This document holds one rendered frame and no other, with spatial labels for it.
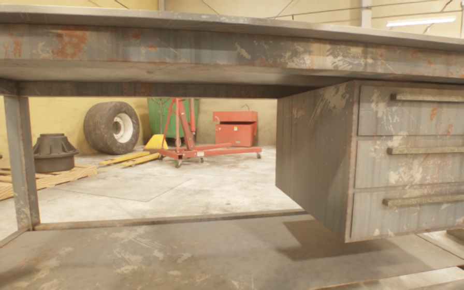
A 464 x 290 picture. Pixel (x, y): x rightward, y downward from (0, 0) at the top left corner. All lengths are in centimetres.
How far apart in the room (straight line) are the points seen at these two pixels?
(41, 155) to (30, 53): 262
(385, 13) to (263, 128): 395
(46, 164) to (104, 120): 178
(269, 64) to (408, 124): 43
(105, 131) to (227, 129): 284
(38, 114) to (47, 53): 447
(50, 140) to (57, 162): 26
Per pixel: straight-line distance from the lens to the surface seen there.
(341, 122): 67
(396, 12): 711
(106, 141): 470
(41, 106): 499
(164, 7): 823
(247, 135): 579
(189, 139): 381
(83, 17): 46
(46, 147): 316
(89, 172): 330
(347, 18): 686
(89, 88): 115
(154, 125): 621
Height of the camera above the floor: 69
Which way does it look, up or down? 6 degrees down
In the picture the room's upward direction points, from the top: straight up
